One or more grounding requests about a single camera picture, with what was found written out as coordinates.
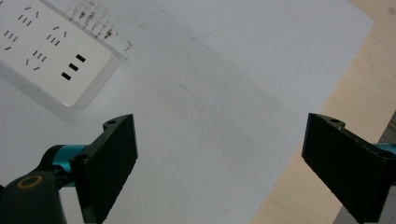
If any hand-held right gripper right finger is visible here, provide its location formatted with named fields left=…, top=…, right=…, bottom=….
left=301, top=112, right=396, bottom=224

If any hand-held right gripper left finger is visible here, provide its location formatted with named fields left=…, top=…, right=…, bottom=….
left=39, top=113, right=139, bottom=224

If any white paper mat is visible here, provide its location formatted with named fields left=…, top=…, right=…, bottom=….
left=0, top=0, right=375, bottom=224

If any white power strip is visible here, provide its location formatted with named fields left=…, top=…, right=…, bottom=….
left=0, top=0, right=120, bottom=110

